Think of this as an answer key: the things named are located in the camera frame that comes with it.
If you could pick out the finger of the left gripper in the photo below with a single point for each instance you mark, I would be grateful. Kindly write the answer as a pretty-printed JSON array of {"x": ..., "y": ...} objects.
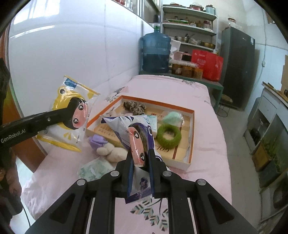
[{"x": 60, "y": 114}]

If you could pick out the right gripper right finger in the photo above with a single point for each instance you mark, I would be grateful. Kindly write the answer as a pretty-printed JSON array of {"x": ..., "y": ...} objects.
[{"x": 194, "y": 206}]

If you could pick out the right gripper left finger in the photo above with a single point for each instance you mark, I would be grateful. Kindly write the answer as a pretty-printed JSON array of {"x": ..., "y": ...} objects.
[{"x": 87, "y": 207}]

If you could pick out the yellow cartoon tissue pack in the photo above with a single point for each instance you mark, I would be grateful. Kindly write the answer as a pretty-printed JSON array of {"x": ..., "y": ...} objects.
[{"x": 58, "y": 134}]

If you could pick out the green floral tissue pack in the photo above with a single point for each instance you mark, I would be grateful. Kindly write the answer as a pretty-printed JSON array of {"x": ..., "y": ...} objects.
[
  {"x": 153, "y": 122},
  {"x": 95, "y": 169}
]

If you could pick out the white bear purple bow plush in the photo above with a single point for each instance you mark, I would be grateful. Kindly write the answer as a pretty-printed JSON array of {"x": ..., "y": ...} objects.
[{"x": 106, "y": 149}]

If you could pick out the blue cartoon tissue pack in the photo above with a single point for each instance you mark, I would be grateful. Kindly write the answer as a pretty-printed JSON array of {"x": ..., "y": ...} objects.
[{"x": 135, "y": 134}]

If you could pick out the leopard print scrunchie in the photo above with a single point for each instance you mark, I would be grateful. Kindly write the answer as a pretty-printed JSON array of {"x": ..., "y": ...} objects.
[{"x": 134, "y": 107}]

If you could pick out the mint green sponge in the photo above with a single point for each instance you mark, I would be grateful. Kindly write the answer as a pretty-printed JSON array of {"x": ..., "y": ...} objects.
[{"x": 173, "y": 118}]

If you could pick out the pink white unicorn plush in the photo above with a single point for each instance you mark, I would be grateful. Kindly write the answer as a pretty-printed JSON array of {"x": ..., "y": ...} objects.
[{"x": 111, "y": 113}]

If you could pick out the person left hand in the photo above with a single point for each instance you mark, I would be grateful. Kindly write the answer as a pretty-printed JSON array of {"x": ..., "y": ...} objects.
[{"x": 12, "y": 179}]

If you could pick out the orange rimmed cardboard box tray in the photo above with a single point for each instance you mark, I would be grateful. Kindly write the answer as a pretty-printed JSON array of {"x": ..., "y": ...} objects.
[{"x": 174, "y": 144}]

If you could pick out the yellow planter with grass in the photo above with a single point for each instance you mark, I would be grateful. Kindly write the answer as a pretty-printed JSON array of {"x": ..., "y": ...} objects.
[{"x": 265, "y": 153}]

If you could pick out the grey kitchen counter cabinet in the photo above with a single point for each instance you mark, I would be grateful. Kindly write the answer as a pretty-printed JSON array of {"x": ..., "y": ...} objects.
[{"x": 268, "y": 121}]

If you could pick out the blue water jug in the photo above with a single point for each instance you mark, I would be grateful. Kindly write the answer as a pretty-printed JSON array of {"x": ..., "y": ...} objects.
[{"x": 155, "y": 48}]

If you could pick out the jars of preserved food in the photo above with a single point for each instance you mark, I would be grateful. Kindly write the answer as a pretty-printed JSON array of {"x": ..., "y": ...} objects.
[{"x": 186, "y": 69}]

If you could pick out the red shopping bag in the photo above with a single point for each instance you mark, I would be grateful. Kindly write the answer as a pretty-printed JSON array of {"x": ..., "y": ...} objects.
[{"x": 210, "y": 63}]

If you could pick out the green metal shelf rack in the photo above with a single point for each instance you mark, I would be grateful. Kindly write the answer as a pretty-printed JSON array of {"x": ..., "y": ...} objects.
[{"x": 194, "y": 26}]

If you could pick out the dark grey refrigerator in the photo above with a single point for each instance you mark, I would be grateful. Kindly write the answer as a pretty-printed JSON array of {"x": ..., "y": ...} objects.
[{"x": 238, "y": 52}]

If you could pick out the round wire stool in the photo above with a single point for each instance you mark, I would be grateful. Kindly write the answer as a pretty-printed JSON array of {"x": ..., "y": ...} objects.
[{"x": 224, "y": 106}]

